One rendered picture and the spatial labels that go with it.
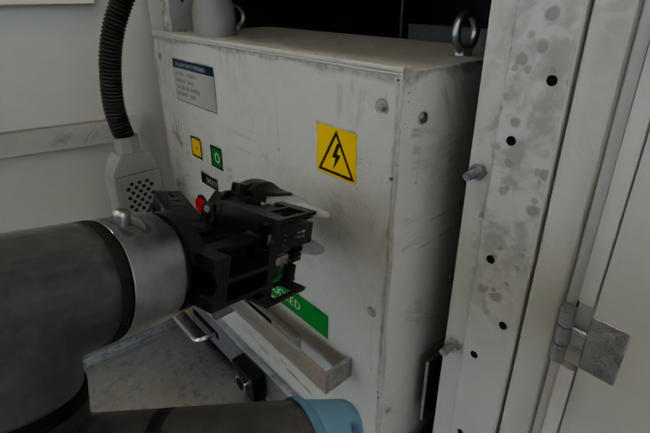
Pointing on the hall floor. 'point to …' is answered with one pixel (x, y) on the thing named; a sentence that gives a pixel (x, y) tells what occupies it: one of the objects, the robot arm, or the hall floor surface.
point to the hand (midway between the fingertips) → (300, 215)
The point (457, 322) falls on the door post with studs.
